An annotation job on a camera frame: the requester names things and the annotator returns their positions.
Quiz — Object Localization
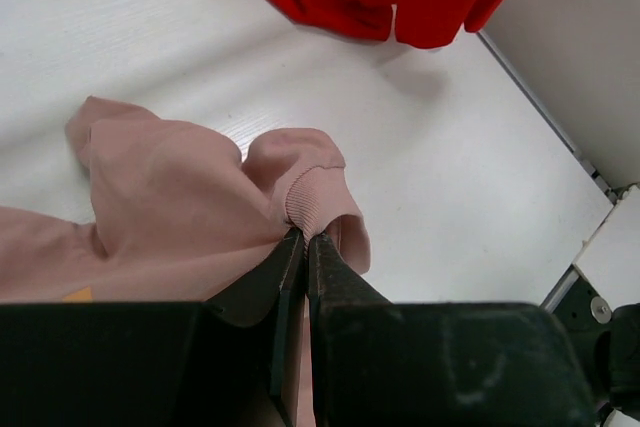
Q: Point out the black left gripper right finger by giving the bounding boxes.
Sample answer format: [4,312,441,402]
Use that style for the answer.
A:
[307,235,596,426]

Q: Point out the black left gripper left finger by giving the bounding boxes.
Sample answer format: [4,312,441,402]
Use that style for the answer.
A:
[1,229,305,426]

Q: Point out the pink printed t shirt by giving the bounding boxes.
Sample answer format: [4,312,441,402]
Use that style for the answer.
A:
[0,95,372,427]

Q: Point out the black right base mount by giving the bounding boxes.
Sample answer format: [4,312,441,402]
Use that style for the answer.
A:
[543,266,639,422]

